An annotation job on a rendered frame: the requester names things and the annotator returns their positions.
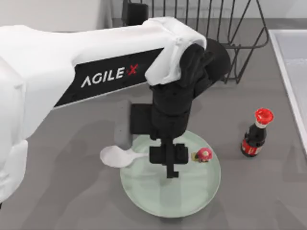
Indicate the white plastic spoon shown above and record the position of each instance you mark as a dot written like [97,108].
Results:
[115,157]

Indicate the small red and pink toy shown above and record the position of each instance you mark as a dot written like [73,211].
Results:
[204,154]

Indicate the pale green round plate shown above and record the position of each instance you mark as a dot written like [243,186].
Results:
[168,196]

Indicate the dark bottle with red cap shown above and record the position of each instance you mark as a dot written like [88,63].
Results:
[254,141]

